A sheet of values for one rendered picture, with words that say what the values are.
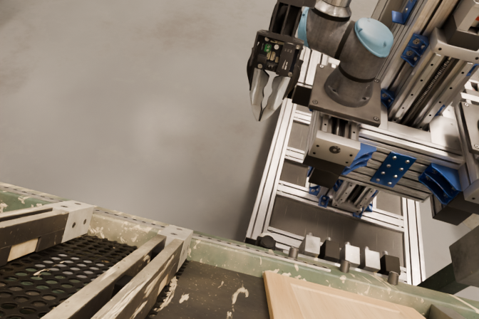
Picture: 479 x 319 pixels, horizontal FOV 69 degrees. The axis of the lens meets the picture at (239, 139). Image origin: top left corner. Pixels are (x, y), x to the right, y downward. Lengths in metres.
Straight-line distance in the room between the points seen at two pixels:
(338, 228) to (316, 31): 1.10
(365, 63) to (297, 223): 0.98
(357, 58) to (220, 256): 0.65
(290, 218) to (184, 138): 0.90
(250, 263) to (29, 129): 1.88
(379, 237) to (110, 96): 1.90
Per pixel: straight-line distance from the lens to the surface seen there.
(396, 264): 1.22
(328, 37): 1.06
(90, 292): 0.47
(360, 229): 1.91
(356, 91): 1.12
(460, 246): 1.32
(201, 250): 0.93
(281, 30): 0.53
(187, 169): 2.15
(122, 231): 0.96
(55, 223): 0.83
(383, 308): 0.95
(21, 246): 0.76
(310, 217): 1.85
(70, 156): 2.30
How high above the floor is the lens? 1.75
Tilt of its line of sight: 49 degrees down
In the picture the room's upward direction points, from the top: 11 degrees clockwise
